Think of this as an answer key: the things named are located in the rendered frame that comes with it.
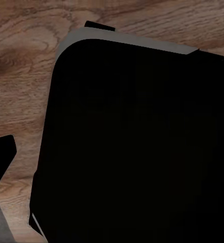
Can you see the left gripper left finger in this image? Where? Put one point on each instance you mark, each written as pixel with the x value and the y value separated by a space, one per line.
pixel 7 152

